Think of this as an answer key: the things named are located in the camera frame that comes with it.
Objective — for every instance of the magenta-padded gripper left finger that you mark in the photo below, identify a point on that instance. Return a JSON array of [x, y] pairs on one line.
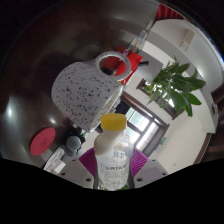
[[75, 170]]

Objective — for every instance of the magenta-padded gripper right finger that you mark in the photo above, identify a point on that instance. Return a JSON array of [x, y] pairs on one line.
[[150, 170]]

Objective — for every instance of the clear bottle with yellow cap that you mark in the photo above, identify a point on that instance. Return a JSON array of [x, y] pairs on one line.
[[112, 160]]

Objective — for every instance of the green exit sign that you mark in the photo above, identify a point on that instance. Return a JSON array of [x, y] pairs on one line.
[[163, 140]]

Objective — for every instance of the dark wooden double door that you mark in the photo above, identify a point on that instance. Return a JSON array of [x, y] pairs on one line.
[[146, 130]]

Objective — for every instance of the flat round red coaster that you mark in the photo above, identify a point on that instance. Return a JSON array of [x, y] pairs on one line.
[[42, 141]]

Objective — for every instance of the dark wooden framed window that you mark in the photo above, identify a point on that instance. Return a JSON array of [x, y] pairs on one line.
[[165, 103]]

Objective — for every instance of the white speckled mug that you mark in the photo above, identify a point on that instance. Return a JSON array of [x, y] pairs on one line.
[[81, 93]]

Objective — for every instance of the small potted plant, white pot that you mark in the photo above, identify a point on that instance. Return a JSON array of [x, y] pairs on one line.
[[176, 86]]

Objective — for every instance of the white wall heater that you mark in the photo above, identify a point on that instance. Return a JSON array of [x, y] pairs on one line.
[[187, 38]]

